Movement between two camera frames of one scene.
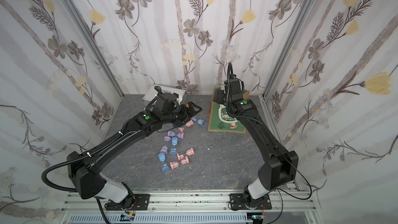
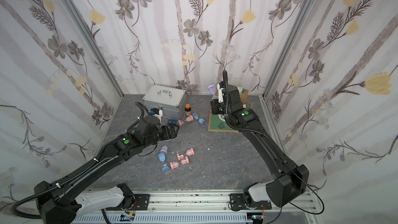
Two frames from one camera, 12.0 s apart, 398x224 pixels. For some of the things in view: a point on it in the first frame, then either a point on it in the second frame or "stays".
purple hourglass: x=172 y=134 -> x=212 y=90
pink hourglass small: x=190 y=152 stays
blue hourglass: x=200 y=122 stays
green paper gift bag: x=220 y=120 stays
